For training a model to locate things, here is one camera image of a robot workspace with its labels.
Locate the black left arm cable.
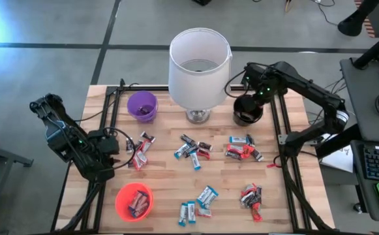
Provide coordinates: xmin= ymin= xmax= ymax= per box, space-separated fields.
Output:
xmin=102 ymin=126 xmax=138 ymax=170

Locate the silver table lamp white shade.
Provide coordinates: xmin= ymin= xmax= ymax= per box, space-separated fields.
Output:
xmin=168 ymin=27 xmax=234 ymax=125

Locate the blue white Hershey's bar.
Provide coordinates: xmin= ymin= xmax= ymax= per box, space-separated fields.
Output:
xmin=174 ymin=143 xmax=191 ymax=161
xmin=187 ymin=200 xmax=197 ymax=225
xmin=196 ymin=185 xmax=215 ymax=205
xmin=202 ymin=189 xmax=220 ymax=210
xmin=129 ymin=191 xmax=145 ymax=210
xmin=189 ymin=151 xmax=202 ymax=172
xmin=133 ymin=202 xmax=150 ymax=219
xmin=228 ymin=135 xmax=249 ymax=145
xmin=177 ymin=202 xmax=189 ymax=228
xmin=130 ymin=195 xmax=150 ymax=215

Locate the dark grey desk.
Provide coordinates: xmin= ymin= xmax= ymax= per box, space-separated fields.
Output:
xmin=350 ymin=140 xmax=379 ymax=223

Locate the floor cable bundle yellow plug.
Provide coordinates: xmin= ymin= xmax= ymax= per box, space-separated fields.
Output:
xmin=283 ymin=0 xmax=340 ymax=27

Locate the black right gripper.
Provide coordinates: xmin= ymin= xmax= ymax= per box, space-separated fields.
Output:
xmin=237 ymin=61 xmax=288 ymax=115

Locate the purple face plastic bucket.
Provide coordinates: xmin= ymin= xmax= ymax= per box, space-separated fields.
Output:
xmin=127 ymin=90 xmax=159 ymax=123

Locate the black plastic bucket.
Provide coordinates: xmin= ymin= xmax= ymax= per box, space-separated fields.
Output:
xmin=233 ymin=93 xmax=264 ymax=127

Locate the white paper sheet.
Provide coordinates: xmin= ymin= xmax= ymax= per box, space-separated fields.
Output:
xmin=319 ymin=129 xmax=355 ymax=174

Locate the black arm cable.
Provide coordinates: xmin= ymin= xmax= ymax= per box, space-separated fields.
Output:
xmin=102 ymin=126 xmax=138 ymax=170
xmin=224 ymin=61 xmax=275 ymax=99

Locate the black stand pole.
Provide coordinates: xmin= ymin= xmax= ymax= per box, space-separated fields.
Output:
xmin=352 ymin=25 xmax=379 ymax=70
xmin=337 ymin=0 xmax=379 ymax=37

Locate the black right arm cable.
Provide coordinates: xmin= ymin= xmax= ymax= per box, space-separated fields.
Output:
xmin=224 ymin=61 xmax=275 ymax=99

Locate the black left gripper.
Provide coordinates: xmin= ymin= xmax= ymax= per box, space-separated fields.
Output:
xmin=78 ymin=151 xmax=115 ymax=183

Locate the grey side table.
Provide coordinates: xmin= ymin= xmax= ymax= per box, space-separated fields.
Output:
xmin=0 ymin=130 xmax=35 ymax=235

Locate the orange pumpkin face bucket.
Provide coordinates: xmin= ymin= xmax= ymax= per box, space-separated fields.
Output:
xmin=115 ymin=182 xmax=155 ymax=223

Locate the orange striped floor mat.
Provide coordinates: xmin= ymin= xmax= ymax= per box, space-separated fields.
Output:
xmin=354 ymin=0 xmax=376 ymax=39

